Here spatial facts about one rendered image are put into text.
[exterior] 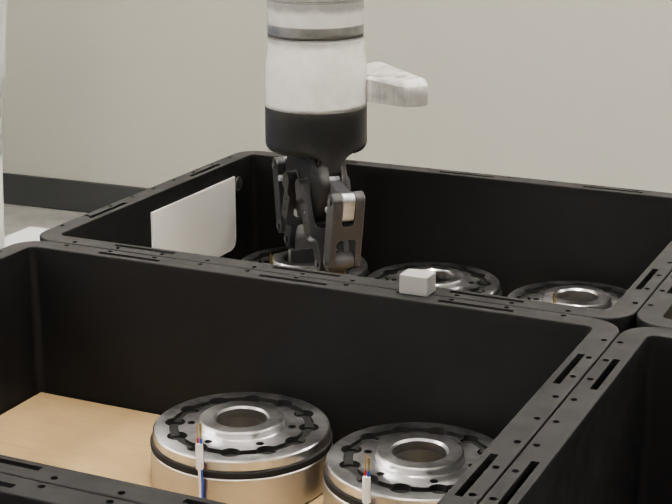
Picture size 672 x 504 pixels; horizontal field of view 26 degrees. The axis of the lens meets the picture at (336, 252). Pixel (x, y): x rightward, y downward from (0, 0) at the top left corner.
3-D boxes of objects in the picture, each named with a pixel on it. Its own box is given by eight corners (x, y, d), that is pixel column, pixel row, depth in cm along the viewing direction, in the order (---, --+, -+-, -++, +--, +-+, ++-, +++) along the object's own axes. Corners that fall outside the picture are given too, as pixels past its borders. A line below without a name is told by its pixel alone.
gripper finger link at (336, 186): (313, 166, 105) (310, 193, 106) (334, 200, 102) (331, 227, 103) (344, 163, 106) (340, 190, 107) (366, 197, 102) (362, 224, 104)
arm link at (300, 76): (434, 108, 105) (436, 22, 104) (287, 119, 101) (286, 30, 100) (385, 87, 113) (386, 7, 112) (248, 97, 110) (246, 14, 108)
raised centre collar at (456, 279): (390, 288, 108) (390, 280, 108) (412, 270, 112) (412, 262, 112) (453, 296, 106) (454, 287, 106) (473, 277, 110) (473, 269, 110)
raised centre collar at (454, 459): (356, 466, 78) (356, 455, 78) (403, 435, 82) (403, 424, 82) (437, 488, 75) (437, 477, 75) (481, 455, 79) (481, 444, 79)
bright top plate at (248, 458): (120, 455, 80) (120, 445, 80) (200, 391, 89) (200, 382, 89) (289, 483, 77) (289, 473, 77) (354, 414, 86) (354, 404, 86)
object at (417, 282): (398, 293, 84) (398, 273, 84) (407, 286, 85) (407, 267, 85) (427, 297, 83) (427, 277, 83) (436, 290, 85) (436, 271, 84)
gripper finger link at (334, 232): (326, 190, 103) (317, 259, 106) (335, 204, 101) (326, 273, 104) (362, 187, 104) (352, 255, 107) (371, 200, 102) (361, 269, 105)
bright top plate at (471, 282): (344, 300, 106) (344, 292, 106) (392, 263, 115) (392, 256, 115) (477, 317, 103) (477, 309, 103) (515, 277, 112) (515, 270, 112)
